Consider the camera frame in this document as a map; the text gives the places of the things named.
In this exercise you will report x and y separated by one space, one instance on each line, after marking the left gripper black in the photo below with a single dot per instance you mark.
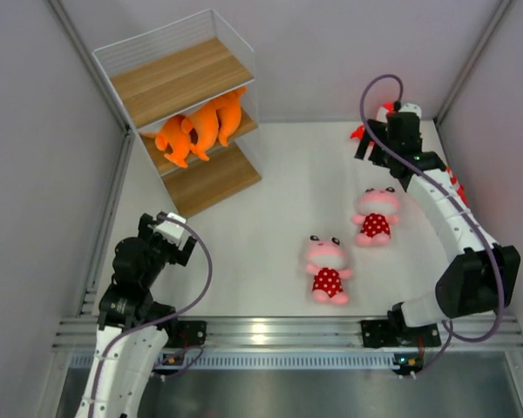
147 227

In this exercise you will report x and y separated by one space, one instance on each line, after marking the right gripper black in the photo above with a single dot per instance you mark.
377 129

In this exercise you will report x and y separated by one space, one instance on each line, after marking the red shark plush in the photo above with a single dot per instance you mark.
381 116
456 185

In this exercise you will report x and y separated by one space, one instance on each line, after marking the orange shark plush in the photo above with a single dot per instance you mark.
169 147
230 114
206 125

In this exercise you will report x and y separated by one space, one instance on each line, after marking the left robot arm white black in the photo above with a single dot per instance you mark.
132 328

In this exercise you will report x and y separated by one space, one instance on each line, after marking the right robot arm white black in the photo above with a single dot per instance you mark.
481 273

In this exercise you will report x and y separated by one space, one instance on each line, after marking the pink frog plush rear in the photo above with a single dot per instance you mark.
377 213

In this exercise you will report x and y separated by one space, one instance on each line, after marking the pink frog plush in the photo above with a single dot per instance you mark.
328 264
377 213

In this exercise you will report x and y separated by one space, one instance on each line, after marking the pink frog plush front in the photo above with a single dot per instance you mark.
328 264

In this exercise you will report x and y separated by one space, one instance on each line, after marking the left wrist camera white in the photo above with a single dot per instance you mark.
169 226

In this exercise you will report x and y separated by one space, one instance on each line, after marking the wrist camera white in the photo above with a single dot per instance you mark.
403 106
169 226

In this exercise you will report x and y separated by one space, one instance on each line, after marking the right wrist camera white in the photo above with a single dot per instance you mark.
403 106

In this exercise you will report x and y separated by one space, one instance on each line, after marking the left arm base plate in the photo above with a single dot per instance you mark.
185 347

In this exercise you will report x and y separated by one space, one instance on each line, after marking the aluminium rail frame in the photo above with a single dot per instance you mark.
331 333

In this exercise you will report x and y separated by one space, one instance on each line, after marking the white wire wooden shelf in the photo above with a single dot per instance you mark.
188 91

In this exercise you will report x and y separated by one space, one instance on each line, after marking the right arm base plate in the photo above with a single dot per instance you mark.
381 334

